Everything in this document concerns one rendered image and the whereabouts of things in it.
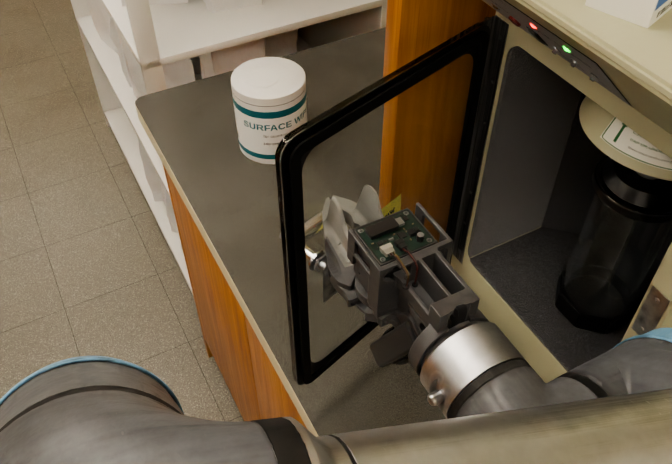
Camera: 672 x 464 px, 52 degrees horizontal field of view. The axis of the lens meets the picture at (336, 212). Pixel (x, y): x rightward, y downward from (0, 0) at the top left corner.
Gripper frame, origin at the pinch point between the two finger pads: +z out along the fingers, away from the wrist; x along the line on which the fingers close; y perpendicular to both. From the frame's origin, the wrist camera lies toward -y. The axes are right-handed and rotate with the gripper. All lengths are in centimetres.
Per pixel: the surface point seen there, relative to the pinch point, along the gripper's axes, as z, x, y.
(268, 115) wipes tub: 46, -12, -23
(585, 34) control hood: -12.6, -13.6, 22.7
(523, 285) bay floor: -1.8, -28.8, -26.4
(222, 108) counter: 67, -10, -34
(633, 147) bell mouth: -10.8, -27.2, 5.6
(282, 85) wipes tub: 48, -16, -19
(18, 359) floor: 103, 52, -128
